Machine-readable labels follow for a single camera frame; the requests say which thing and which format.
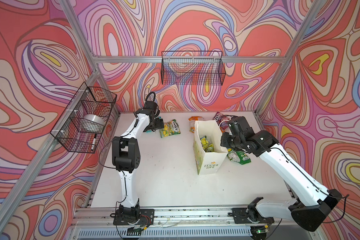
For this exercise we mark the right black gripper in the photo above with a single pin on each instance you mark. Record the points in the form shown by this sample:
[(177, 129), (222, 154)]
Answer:
[(224, 138)]

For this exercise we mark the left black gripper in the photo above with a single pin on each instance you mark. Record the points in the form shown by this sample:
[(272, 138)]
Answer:
[(159, 124)]

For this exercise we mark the yellow-green Fox's bag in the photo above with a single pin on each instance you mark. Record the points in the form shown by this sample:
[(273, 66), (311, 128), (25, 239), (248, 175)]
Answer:
[(207, 145), (170, 128)]

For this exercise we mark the white paper bag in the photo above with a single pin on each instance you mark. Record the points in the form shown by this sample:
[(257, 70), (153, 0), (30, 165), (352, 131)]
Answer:
[(209, 154)]

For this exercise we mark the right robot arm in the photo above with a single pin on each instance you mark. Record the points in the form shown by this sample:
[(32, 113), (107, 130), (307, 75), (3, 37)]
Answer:
[(313, 202)]

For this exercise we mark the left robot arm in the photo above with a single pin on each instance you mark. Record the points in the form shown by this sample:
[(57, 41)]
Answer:
[(126, 155)]

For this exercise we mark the green Fox's spring tea bag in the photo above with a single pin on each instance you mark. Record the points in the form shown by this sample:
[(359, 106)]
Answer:
[(239, 157)]

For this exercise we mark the purple Fox's berries bag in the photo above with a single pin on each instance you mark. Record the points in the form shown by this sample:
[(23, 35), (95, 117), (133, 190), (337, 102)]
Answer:
[(222, 121)]

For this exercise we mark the orange Fox's bag small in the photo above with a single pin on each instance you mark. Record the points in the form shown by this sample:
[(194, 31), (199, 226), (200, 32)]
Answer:
[(192, 121)]

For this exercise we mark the black marker pen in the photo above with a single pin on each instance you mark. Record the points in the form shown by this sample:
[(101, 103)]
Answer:
[(93, 145)]

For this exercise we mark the silver tape roll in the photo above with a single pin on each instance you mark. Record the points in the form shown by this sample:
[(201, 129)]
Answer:
[(95, 119)]

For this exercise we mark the black wire basket back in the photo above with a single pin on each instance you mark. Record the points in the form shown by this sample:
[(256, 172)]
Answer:
[(200, 68)]

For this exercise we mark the black wire basket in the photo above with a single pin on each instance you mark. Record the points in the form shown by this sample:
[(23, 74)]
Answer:
[(200, 68), (75, 133)]

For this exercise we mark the black wire basket left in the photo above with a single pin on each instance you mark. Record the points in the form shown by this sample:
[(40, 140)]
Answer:
[(75, 133)]

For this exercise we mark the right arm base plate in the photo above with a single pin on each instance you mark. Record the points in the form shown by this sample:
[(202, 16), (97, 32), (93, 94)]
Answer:
[(250, 215)]

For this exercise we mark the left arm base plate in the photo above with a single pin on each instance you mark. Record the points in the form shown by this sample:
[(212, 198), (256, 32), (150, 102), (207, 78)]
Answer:
[(126, 217)]

